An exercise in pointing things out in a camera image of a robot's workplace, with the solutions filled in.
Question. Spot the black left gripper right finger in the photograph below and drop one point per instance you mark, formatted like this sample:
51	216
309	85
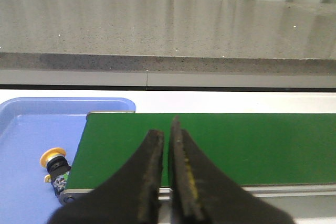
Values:
202	193

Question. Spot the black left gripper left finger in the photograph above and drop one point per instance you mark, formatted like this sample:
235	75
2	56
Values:
131	195

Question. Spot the yellow push button switch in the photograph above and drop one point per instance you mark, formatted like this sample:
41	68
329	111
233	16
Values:
58	169

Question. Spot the green conveyor belt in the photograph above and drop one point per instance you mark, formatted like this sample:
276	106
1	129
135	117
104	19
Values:
252	149

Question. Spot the blue plastic tray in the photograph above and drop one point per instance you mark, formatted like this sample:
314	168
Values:
29	127

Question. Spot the grey stone counter slab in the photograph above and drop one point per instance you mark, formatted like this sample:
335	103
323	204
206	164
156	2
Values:
168	43

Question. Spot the aluminium conveyor frame rail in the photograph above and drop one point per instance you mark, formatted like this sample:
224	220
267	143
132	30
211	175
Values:
309	197

